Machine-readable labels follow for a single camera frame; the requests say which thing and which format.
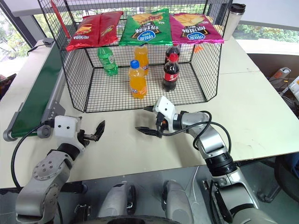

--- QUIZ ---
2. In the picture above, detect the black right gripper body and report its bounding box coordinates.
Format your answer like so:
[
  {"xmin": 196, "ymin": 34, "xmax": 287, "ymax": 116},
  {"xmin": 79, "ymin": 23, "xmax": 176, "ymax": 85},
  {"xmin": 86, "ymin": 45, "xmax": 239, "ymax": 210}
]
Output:
[{"xmin": 155, "ymin": 112, "xmax": 168, "ymax": 139}]

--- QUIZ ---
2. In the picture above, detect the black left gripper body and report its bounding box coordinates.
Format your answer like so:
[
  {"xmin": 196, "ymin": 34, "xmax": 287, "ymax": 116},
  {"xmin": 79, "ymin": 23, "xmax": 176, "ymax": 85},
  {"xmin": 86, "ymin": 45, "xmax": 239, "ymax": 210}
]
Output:
[{"xmin": 78, "ymin": 129, "xmax": 98, "ymax": 147}]

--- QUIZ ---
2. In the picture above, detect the green conveyor belt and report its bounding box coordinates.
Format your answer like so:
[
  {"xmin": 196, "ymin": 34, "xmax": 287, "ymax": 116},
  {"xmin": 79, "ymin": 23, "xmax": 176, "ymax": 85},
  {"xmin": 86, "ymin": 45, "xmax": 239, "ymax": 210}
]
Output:
[{"xmin": 2, "ymin": 39, "xmax": 67, "ymax": 142}]

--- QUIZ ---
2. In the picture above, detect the orange soda bottle blue cap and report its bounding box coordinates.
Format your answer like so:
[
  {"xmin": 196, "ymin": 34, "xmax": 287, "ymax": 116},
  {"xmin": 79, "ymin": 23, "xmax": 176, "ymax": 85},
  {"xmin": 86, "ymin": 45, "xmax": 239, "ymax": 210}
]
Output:
[{"xmin": 128, "ymin": 60, "xmax": 148, "ymax": 100}]

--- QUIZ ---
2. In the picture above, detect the cola bottle red cap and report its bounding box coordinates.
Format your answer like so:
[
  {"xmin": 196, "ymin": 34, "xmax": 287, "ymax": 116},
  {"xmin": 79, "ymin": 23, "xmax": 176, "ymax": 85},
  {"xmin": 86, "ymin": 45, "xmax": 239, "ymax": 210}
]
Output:
[{"xmin": 162, "ymin": 53, "xmax": 181, "ymax": 92}]

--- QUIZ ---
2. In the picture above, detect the cola bottle black cap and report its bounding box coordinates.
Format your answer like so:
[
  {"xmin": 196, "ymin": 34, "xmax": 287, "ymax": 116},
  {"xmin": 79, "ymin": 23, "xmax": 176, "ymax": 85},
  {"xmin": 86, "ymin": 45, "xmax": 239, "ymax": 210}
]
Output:
[{"xmin": 164, "ymin": 45, "xmax": 182, "ymax": 64}]

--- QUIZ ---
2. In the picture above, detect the green soda bottle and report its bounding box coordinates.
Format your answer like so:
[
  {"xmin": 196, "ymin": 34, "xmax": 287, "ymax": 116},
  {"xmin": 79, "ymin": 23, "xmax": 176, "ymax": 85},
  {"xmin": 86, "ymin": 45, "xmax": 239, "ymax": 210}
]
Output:
[{"xmin": 96, "ymin": 46, "xmax": 119, "ymax": 77}]

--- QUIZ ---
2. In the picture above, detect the grey black rounded shell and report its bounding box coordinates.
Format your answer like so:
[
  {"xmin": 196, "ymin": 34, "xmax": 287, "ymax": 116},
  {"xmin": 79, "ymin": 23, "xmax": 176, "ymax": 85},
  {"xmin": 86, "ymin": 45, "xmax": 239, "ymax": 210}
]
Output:
[
  {"xmin": 96, "ymin": 183, "xmax": 136, "ymax": 220},
  {"xmin": 162, "ymin": 180, "xmax": 195, "ymax": 224}
]

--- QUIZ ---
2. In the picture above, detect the green chips bag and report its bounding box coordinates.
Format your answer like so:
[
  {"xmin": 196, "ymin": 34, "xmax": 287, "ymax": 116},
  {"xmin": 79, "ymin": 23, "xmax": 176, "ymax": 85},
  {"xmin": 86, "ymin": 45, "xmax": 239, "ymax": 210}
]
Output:
[{"xmin": 119, "ymin": 8, "xmax": 174, "ymax": 46}]

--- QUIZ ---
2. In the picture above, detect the dark chair back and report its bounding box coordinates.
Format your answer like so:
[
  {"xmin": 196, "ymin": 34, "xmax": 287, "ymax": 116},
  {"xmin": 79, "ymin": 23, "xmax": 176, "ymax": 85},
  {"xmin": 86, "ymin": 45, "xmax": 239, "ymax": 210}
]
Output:
[{"xmin": 0, "ymin": 73, "xmax": 17, "ymax": 101}]

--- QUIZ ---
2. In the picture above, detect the large red chips bag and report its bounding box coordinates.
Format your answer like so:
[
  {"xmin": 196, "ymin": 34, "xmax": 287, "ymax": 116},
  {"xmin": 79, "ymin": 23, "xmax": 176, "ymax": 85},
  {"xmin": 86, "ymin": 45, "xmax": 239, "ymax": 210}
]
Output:
[{"xmin": 66, "ymin": 14, "xmax": 104, "ymax": 52}]

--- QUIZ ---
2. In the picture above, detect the narrow red chips bag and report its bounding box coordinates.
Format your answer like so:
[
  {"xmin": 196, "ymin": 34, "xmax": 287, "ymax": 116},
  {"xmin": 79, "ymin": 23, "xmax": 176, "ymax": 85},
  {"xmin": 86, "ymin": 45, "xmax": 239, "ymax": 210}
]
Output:
[{"xmin": 97, "ymin": 11, "xmax": 124, "ymax": 48}]

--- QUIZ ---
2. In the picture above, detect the magenta chips bag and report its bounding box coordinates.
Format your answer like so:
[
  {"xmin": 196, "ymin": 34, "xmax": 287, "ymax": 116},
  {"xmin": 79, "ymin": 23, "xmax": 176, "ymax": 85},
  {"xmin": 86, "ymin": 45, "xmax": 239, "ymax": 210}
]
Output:
[{"xmin": 169, "ymin": 13, "xmax": 225, "ymax": 45}]

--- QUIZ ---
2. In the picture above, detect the red rod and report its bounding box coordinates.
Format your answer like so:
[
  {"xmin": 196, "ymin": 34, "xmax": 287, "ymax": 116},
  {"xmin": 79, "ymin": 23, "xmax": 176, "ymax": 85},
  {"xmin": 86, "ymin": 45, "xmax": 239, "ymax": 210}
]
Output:
[{"xmin": 50, "ymin": 0, "xmax": 71, "ymax": 39}]

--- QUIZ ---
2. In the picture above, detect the white tumbler black lid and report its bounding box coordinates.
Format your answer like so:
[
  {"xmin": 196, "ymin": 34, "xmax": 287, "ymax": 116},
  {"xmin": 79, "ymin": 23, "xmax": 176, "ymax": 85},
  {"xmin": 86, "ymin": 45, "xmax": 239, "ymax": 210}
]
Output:
[{"xmin": 223, "ymin": 3, "xmax": 247, "ymax": 41}]

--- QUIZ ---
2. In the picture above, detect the white power strip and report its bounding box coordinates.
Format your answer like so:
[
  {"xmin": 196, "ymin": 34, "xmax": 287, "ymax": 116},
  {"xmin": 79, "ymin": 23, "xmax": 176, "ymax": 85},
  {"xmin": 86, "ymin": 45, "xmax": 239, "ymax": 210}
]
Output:
[{"xmin": 268, "ymin": 67, "xmax": 292, "ymax": 83}]

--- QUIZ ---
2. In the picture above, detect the black chair base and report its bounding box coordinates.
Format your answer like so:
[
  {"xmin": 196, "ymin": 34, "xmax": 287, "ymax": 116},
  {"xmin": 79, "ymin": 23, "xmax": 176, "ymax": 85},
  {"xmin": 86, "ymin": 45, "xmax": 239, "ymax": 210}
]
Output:
[{"xmin": 256, "ymin": 153, "xmax": 299, "ymax": 203}]

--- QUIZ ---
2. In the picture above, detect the yellow box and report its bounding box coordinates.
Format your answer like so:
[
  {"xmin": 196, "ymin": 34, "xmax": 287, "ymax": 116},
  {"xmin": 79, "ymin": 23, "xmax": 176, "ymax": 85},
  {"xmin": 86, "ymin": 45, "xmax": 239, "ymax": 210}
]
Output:
[{"xmin": 288, "ymin": 77, "xmax": 299, "ymax": 99}]

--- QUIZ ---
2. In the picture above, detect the black wire rack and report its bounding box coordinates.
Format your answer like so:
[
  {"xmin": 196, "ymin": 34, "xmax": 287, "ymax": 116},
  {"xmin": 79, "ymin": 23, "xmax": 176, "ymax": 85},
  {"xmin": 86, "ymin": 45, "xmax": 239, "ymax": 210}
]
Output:
[{"xmin": 37, "ymin": 0, "xmax": 234, "ymax": 114}]

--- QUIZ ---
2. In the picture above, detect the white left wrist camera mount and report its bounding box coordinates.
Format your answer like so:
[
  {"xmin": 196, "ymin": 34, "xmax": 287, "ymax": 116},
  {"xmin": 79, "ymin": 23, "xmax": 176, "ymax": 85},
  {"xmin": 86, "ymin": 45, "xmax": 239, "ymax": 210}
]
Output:
[{"xmin": 53, "ymin": 115, "xmax": 86, "ymax": 150}]

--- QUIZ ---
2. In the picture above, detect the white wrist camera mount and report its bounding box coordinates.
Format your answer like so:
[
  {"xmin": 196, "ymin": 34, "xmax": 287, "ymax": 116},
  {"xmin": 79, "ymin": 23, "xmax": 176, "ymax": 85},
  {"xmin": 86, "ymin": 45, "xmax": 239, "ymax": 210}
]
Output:
[
  {"xmin": 152, "ymin": 95, "xmax": 181, "ymax": 136},
  {"xmin": 53, "ymin": 115, "xmax": 86, "ymax": 150}
]

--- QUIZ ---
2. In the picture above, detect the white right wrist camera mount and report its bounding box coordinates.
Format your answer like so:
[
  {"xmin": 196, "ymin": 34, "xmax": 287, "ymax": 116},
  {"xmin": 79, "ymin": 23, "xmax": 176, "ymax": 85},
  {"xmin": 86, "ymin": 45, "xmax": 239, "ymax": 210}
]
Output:
[{"xmin": 152, "ymin": 95, "xmax": 181, "ymax": 136}]

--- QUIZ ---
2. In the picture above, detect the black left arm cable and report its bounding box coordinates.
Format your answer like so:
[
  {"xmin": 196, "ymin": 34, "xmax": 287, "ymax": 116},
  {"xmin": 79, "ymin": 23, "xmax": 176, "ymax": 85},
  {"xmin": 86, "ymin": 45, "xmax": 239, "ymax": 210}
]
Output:
[{"xmin": 11, "ymin": 121, "xmax": 55, "ymax": 188}]

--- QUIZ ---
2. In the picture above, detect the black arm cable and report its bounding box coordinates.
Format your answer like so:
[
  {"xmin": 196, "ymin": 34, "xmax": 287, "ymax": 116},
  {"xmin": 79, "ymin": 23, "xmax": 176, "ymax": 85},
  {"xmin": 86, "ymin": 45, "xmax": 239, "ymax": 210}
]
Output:
[
  {"xmin": 11, "ymin": 121, "xmax": 55, "ymax": 188},
  {"xmin": 161, "ymin": 111, "xmax": 232, "ymax": 162}
]

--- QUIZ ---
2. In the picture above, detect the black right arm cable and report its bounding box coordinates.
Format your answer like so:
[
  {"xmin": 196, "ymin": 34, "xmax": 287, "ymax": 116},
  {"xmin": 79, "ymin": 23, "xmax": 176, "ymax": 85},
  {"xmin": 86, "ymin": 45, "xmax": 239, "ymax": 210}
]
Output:
[{"xmin": 161, "ymin": 111, "xmax": 232, "ymax": 162}]

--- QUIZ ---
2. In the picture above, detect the black cable with connector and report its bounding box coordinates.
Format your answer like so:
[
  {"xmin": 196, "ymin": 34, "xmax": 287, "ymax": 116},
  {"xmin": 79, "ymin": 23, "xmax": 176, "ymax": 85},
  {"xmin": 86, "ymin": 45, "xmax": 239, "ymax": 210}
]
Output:
[{"xmin": 26, "ymin": 44, "xmax": 49, "ymax": 57}]

